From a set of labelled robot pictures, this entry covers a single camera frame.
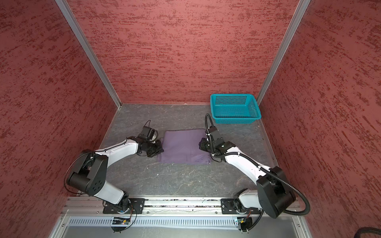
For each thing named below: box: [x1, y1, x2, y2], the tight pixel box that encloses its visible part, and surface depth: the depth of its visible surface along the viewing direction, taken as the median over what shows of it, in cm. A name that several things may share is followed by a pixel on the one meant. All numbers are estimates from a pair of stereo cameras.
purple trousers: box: [158, 128, 212, 165], surface depth 93 cm
